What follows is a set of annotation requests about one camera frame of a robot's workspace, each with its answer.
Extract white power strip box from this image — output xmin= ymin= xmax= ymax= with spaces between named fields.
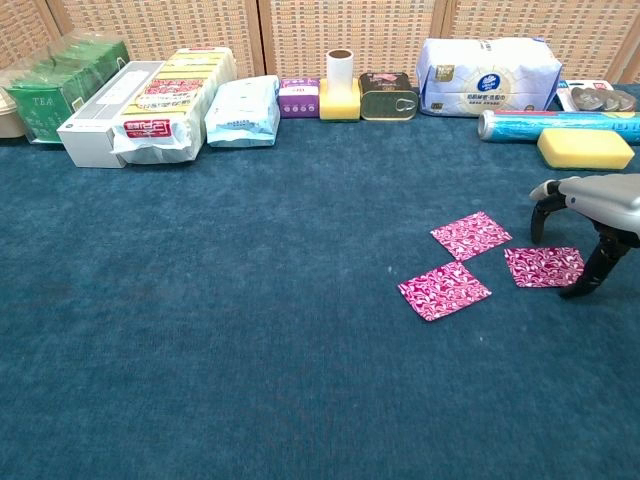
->
xmin=56 ymin=60 xmax=167 ymax=169

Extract yellow green scouring sponge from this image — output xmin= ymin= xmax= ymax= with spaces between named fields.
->
xmin=536 ymin=127 xmax=636 ymax=172

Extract pink glitter cloth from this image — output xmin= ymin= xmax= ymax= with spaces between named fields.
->
xmin=397 ymin=260 xmax=493 ymax=323

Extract woven bamboo folding screen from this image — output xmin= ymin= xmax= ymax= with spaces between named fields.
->
xmin=0 ymin=0 xmax=640 ymax=86

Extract gold black luncheon meat can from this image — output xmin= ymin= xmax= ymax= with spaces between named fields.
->
xmin=358 ymin=72 xmax=419 ymax=122

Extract yellow sponge holding roll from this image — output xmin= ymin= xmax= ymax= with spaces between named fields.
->
xmin=318 ymin=78 xmax=361 ymax=123

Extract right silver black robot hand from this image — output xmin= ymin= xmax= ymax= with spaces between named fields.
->
xmin=528 ymin=173 xmax=640 ymax=300

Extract light blue wet wipes pack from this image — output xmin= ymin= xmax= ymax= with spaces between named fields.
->
xmin=204 ymin=74 xmax=281 ymax=148

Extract beige lidded food container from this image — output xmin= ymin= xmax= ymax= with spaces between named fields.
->
xmin=0 ymin=69 xmax=29 ymax=140

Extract white roll with cardboard core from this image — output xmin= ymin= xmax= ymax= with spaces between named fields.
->
xmin=326 ymin=49 xmax=355 ymax=94

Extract white blue tissue pack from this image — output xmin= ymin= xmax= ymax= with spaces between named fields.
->
xmin=415 ymin=37 xmax=564 ymax=119

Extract blue cling wrap roll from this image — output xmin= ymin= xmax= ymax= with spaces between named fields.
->
xmin=478 ymin=109 xmax=640 ymax=146

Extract yellow red snack pack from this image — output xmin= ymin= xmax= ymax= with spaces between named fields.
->
xmin=110 ymin=47 xmax=239 ymax=165

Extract clear box green tea bags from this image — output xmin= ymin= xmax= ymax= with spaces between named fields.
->
xmin=2 ymin=32 xmax=131 ymax=145

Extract teal felt table cover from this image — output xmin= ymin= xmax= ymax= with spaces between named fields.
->
xmin=0 ymin=82 xmax=640 ymax=480

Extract small purple box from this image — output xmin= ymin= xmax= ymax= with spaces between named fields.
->
xmin=278 ymin=77 xmax=321 ymax=119

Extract pack of metal discs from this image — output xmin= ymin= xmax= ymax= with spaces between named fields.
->
xmin=555 ymin=79 xmax=639 ymax=114

